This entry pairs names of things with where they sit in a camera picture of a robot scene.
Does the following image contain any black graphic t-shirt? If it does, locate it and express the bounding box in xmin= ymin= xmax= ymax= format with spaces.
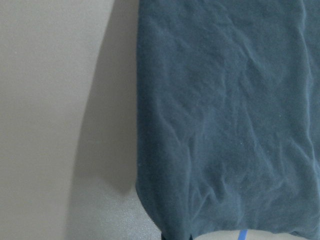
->
xmin=136 ymin=0 xmax=320 ymax=240

